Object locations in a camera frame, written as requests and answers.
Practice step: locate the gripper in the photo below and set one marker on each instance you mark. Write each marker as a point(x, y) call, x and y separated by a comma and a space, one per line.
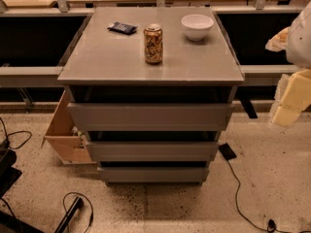
point(300, 44)

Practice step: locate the grey drawer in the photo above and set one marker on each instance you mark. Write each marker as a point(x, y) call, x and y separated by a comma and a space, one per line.
point(152, 151)
point(153, 175)
point(150, 117)

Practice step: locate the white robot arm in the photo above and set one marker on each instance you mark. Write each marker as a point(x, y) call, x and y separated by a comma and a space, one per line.
point(296, 41)

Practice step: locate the grey drawer cabinet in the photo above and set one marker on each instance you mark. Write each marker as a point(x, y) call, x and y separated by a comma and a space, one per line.
point(107, 67)

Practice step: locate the grey bottom drawer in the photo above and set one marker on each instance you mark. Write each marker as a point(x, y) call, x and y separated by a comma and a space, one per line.
point(153, 175)

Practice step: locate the grey top drawer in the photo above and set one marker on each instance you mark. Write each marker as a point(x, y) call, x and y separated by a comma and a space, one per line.
point(150, 117)

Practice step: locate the black power adapter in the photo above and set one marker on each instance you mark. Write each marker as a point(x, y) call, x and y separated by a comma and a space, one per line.
point(227, 152)

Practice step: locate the white ceramic bowl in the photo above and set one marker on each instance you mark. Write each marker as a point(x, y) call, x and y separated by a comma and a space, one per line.
point(196, 27)

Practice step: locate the patterned drink can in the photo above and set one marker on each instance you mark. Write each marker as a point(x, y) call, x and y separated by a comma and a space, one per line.
point(153, 43)

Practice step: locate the dark blue snack packet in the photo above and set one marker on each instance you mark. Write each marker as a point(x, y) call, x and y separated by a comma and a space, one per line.
point(122, 28)

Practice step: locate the cardboard box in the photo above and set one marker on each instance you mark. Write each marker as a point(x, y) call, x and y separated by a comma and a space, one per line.
point(63, 136)

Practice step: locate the black stand leg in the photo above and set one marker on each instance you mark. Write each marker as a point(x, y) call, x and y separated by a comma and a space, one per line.
point(76, 205)

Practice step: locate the black equipment left edge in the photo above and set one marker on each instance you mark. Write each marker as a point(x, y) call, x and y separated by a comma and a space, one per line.
point(8, 174)

